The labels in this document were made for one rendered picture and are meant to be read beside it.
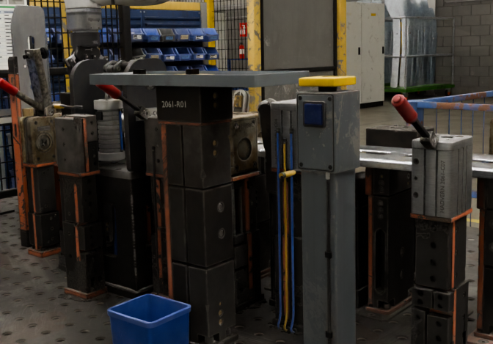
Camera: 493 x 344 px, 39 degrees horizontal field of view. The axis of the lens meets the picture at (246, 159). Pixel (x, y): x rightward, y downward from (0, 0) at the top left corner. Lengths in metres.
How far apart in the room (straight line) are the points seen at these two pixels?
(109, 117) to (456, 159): 0.74
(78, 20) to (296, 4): 3.00
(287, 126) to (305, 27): 3.62
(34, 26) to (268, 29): 2.57
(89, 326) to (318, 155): 0.60
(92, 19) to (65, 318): 0.80
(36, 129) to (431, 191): 1.03
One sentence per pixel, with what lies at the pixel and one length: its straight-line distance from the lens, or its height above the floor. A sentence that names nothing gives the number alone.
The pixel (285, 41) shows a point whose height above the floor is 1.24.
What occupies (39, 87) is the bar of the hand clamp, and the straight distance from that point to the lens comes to 1.81.
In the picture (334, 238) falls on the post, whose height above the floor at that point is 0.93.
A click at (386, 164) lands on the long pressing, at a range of 1.25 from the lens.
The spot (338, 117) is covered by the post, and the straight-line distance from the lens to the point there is 0.97.
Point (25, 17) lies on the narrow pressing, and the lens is 2.13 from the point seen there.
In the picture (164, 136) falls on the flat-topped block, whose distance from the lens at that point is 1.18.
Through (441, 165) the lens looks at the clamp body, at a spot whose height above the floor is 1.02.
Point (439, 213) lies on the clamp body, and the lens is 1.10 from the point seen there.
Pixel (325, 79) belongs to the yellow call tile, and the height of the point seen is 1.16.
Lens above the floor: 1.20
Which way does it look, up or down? 9 degrees down
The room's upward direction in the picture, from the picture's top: 2 degrees counter-clockwise
